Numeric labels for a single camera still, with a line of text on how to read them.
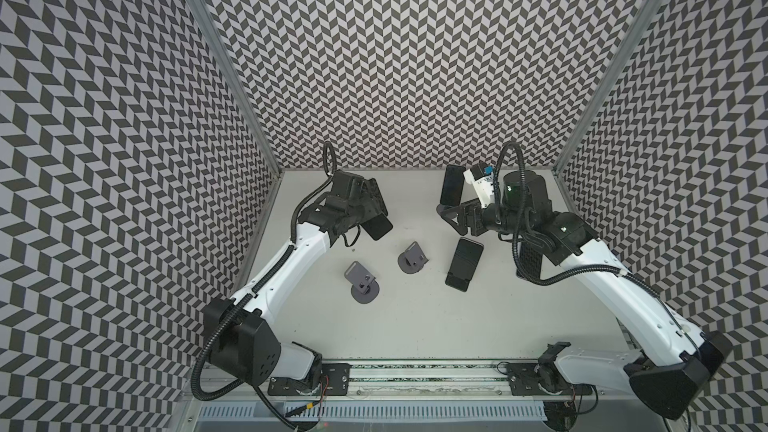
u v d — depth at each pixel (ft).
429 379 2.43
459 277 2.91
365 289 2.70
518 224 1.71
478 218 1.96
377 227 2.75
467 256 2.71
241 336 1.29
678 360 1.23
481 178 1.92
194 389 1.20
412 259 2.91
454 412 2.28
